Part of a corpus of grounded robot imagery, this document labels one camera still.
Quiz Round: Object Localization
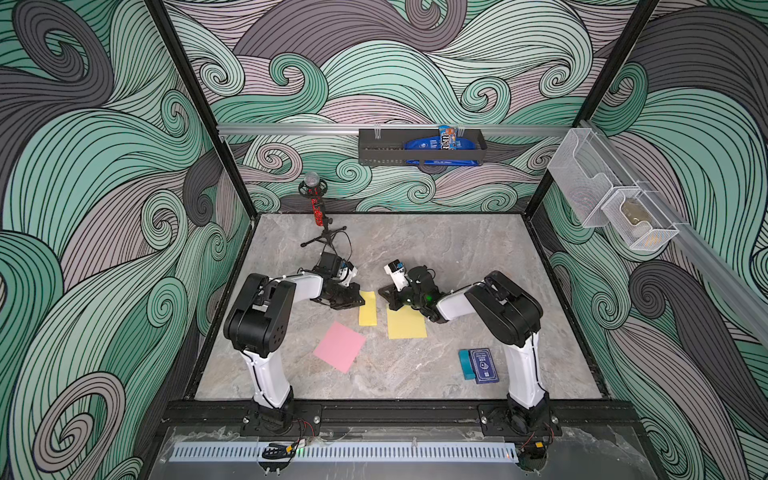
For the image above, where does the light yellow square paper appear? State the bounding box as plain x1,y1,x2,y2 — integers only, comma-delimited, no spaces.
358,291,378,327

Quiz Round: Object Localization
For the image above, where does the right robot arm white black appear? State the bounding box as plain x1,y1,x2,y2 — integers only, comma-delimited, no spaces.
378,260,549,429

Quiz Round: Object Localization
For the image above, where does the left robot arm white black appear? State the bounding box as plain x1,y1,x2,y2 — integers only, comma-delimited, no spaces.
223,253,365,424

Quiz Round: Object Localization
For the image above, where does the pink square paper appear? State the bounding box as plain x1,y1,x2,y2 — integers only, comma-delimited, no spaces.
313,322,366,373

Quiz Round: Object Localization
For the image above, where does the teal small card box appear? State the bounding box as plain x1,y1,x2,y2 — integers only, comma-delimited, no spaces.
458,349,476,380

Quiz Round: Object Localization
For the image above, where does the dark blue card deck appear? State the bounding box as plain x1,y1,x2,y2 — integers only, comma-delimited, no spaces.
469,348,499,384

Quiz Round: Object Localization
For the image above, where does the black tripod mic stand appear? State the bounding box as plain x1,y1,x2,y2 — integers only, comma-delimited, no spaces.
300,211,347,248

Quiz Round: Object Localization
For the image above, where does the blue snack package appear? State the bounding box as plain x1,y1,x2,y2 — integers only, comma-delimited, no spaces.
403,126,479,166

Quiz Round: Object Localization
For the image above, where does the small clear bin with items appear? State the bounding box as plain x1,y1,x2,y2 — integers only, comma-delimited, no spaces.
601,187,679,253

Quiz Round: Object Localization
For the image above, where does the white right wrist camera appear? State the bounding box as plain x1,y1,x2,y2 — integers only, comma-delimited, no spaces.
385,259,409,292

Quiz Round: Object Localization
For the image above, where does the black wall shelf basket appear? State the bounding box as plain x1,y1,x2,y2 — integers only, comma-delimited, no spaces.
358,127,488,166

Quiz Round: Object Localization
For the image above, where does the white perforated cable duct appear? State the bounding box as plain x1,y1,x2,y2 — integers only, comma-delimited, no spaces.
168,441,518,463

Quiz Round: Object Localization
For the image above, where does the aluminium rail back wall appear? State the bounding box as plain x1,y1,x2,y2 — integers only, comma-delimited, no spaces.
217,122,570,137

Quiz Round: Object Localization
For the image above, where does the aluminium rail wall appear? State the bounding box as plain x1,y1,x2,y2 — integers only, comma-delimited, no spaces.
217,122,570,137
579,120,767,347

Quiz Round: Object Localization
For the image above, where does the clear plastic wall bin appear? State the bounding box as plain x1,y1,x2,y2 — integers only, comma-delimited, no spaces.
548,128,621,228

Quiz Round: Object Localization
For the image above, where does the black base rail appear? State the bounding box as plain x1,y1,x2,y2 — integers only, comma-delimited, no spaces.
239,400,643,438

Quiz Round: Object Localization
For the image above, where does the black vertical frame post left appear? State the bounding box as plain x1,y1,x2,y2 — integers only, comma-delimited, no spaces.
145,0,259,222

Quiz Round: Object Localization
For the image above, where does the black vertical frame post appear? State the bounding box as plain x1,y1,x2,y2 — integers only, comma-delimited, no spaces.
145,0,259,222
524,0,661,215

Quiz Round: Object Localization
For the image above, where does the aluminium rail right wall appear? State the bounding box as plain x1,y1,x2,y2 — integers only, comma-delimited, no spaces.
579,120,767,347

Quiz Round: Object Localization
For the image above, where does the black vertical frame post right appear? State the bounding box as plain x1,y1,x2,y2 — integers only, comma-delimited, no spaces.
524,0,661,215

